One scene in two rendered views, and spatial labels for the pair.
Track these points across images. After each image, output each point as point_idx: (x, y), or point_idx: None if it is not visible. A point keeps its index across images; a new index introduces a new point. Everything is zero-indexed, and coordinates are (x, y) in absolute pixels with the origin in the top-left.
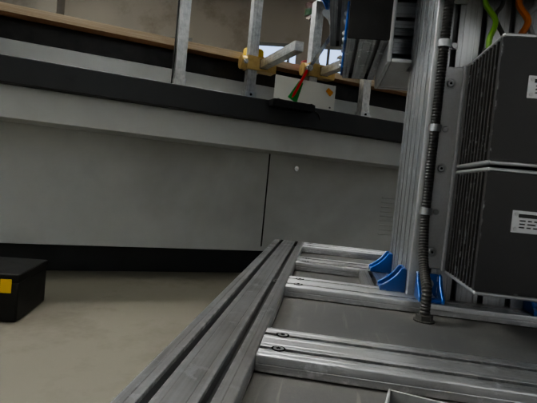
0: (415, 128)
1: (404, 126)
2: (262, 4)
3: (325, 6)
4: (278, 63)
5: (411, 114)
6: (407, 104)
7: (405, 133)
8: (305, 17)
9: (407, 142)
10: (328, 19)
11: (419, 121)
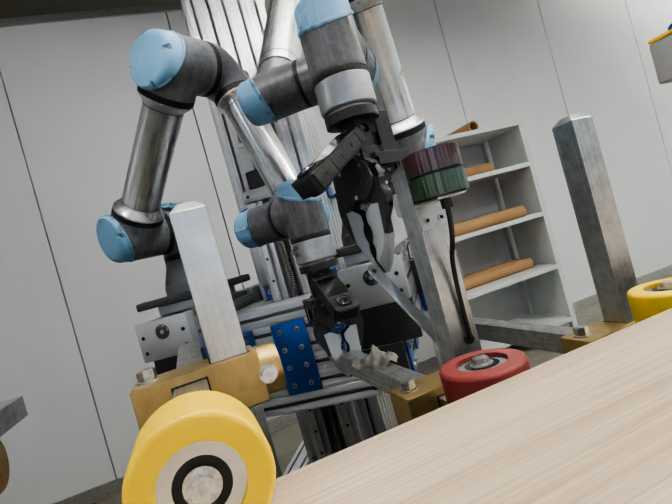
0: (389, 401)
1: (383, 412)
2: (568, 185)
3: (427, 308)
4: (532, 347)
5: (384, 397)
6: (378, 396)
7: (385, 415)
8: (466, 187)
9: (389, 417)
10: (395, 246)
11: (389, 395)
